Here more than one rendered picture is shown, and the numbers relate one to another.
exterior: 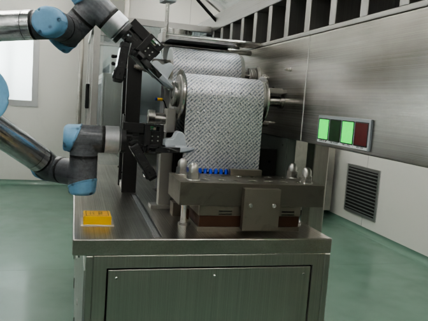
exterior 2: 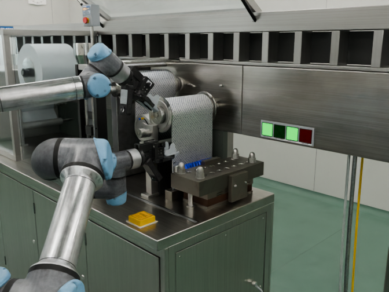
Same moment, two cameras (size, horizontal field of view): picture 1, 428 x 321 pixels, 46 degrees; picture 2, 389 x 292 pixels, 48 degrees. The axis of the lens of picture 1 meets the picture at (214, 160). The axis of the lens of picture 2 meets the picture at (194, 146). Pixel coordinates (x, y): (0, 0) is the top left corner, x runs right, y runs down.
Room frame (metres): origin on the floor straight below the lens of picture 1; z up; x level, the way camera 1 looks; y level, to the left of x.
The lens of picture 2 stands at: (-0.08, 0.83, 1.54)
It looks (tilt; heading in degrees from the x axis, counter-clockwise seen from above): 14 degrees down; 331
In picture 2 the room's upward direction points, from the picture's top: straight up
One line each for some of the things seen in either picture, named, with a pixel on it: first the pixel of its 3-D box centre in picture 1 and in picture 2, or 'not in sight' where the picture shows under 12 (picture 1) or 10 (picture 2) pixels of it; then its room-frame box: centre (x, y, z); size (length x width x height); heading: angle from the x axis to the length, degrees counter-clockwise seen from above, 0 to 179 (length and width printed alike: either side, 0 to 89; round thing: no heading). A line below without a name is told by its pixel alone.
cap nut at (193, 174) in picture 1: (193, 171); (199, 172); (1.30, 0.05, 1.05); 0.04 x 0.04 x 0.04
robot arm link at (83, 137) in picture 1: (83, 139); (114, 163); (1.39, 0.36, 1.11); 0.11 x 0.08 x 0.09; 106
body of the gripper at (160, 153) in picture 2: (142, 138); (149, 153); (1.43, 0.21, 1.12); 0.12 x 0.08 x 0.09; 106
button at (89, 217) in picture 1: (97, 218); (142, 218); (1.30, 0.29, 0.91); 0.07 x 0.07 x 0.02; 16
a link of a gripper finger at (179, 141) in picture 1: (180, 142); (172, 150); (1.44, 0.10, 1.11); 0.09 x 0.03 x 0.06; 105
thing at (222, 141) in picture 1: (222, 144); (193, 144); (1.49, -0.02, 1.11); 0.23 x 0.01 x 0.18; 106
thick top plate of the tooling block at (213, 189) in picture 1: (244, 189); (219, 174); (1.39, -0.09, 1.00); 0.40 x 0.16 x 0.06; 106
